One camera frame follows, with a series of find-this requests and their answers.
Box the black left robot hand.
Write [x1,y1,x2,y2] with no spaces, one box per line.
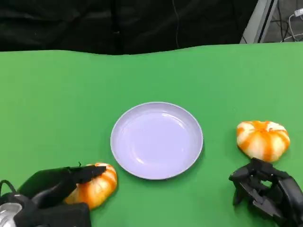
[18,165,107,210]

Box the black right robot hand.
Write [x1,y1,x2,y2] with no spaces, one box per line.
[228,157,303,227]

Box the orange and white bread roll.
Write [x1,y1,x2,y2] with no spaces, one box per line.
[236,120,291,163]
[64,162,118,210]

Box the green table cloth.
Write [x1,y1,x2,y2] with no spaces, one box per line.
[0,40,303,227]

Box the lilac plate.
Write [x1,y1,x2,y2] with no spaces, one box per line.
[110,101,204,181]

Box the black backdrop curtain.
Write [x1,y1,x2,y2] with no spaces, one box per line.
[0,0,258,55]

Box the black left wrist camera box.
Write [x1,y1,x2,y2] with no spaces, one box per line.
[14,202,92,227]

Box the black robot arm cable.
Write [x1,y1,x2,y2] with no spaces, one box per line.
[0,179,18,197]

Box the white background cable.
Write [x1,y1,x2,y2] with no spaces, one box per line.
[283,13,303,42]

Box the grey metal post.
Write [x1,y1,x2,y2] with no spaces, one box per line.
[239,0,278,44]

